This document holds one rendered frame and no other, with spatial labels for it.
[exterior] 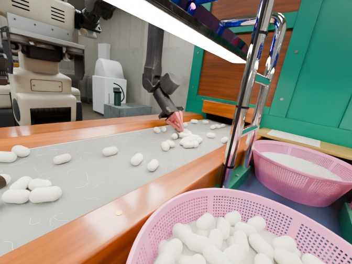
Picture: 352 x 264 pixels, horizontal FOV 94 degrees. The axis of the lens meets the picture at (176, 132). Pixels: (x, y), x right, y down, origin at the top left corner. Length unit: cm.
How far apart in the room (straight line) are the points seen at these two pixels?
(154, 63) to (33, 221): 59
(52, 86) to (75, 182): 72
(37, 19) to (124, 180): 83
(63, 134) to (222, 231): 45
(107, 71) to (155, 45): 336
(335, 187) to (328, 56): 55
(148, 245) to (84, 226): 7
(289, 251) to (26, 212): 35
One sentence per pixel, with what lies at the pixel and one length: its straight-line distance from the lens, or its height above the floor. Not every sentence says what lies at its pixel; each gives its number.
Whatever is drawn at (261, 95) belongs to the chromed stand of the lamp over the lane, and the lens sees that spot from 49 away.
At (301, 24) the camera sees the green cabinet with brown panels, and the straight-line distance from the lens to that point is 94.
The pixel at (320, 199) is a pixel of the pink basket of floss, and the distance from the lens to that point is 56.
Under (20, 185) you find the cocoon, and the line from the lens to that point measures 35.
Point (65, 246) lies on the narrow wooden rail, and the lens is 22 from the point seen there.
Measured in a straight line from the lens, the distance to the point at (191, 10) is 40.
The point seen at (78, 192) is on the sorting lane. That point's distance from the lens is 32.
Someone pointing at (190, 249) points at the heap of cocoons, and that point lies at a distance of 25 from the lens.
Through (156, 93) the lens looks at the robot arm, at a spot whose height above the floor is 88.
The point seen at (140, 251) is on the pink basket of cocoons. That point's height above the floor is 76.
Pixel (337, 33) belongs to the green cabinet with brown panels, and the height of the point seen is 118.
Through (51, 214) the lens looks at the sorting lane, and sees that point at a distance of 30.
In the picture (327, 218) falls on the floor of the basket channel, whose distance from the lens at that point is 55.
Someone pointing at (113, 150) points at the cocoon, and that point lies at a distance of 43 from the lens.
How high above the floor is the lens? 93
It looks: 16 degrees down
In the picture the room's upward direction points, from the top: 7 degrees clockwise
